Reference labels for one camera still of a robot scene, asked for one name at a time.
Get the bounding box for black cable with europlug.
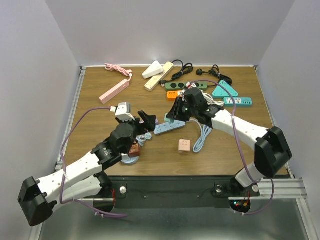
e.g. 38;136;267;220
159;59;194;88

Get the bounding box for green power strip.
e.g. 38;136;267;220
164;81;208;92

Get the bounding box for dark red cube socket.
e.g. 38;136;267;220
128;142;141;158

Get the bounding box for grey-blue plug with cable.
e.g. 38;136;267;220
136;132;152;147

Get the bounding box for round blue socket base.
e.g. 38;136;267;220
120;156;140;166

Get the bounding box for purple power strip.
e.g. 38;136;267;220
139;118;159;125

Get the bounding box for pink cube socket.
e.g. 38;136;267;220
178;139;191;154

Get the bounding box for white cube socket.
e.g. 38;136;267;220
121;154;131;163

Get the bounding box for aluminium frame rail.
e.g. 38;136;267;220
38;65;83;178

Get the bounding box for light blue strip cable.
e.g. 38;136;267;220
186;119;213;154

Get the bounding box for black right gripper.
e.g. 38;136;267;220
165;96;198;122

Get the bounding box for pink strip cable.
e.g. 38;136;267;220
104;62;133;82

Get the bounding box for beige power strip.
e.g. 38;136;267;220
144;62;174;92

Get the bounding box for teal cube adapter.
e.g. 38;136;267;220
164;113;175;124

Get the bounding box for pink power strip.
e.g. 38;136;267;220
99;79;130;104

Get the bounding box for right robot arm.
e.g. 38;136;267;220
166;88;292;195

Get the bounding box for black cable with plug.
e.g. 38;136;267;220
196;64;233;87

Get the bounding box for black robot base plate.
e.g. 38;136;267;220
82;175;261;210

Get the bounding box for white triangular socket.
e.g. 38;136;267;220
142;60;164;79

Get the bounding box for teal rectangular power strip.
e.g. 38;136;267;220
223;97;253;108

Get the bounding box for orange power strip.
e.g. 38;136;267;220
166;90;183;101

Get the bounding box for white bundled cable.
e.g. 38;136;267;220
183;83;226;108

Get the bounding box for light blue power strip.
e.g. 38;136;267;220
153;120;186;136

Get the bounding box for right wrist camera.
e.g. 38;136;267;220
184;82;197;91

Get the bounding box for teal triangular socket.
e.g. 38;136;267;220
211;79;240;100

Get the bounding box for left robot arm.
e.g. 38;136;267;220
17;104;156;227

